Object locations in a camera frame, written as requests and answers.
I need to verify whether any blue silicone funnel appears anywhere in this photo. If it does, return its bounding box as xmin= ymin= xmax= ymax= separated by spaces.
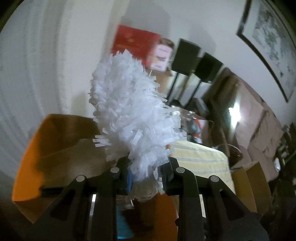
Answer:
xmin=116 ymin=204 xmax=134 ymax=240

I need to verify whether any brown cardboard box behind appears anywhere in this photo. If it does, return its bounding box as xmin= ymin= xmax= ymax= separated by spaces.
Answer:
xmin=146 ymin=69 xmax=173 ymax=94

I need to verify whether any orange cardboard box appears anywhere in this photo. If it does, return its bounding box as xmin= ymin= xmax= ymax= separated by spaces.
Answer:
xmin=11 ymin=114 xmax=178 ymax=240

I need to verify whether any yellow plaid bed sheet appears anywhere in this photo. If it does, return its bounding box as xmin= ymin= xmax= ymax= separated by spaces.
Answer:
xmin=170 ymin=141 xmax=235 ymax=192

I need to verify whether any black speaker right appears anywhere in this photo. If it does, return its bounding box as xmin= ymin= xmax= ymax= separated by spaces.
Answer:
xmin=194 ymin=53 xmax=223 ymax=83

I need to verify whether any brown cardboard box right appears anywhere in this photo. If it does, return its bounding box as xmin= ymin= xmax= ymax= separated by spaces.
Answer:
xmin=231 ymin=163 xmax=271 ymax=216

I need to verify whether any framed wall picture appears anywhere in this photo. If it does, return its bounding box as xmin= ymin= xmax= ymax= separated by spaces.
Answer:
xmin=236 ymin=1 xmax=295 ymax=102

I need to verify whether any dark blue duster handle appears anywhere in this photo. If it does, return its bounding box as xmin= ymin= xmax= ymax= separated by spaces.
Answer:
xmin=126 ymin=172 xmax=133 ymax=194

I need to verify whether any red gift box upper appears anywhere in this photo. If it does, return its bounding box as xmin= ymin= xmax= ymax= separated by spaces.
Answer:
xmin=111 ymin=25 xmax=161 ymax=69

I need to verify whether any white fluffy duster head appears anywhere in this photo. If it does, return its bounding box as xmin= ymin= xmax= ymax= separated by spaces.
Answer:
xmin=89 ymin=51 xmax=186 ymax=201

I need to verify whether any clear bag with cables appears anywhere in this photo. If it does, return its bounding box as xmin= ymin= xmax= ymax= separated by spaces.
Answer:
xmin=180 ymin=108 xmax=208 ymax=144

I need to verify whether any brown cardboard box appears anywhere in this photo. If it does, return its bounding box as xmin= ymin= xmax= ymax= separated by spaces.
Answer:
xmin=146 ymin=69 xmax=173 ymax=94
xmin=231 ymin=163 xmax=271 ymax=216

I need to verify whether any pink white small box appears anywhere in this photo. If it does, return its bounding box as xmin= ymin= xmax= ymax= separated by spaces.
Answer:
xmin=150 ymin=38 xmax=175 ymax=72

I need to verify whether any black speaker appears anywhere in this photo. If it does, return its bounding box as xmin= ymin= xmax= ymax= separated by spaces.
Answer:
xmin=194 ymin=53 xmax=223 ymax=83
xmin=171 ymin=39 xmax=201 ymax=76

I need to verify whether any black speaker left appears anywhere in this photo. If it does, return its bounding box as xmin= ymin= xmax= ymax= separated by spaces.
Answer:
xmin=171 ymin=39 xmax=201 ymax=76

